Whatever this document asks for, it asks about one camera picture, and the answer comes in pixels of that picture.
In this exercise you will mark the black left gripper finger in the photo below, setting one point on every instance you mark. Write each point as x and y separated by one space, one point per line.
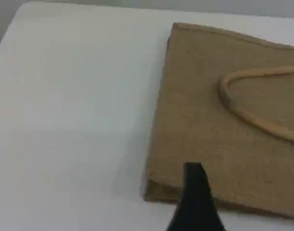
195 204

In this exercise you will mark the brown jute bag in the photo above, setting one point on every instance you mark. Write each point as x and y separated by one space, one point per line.
209 108

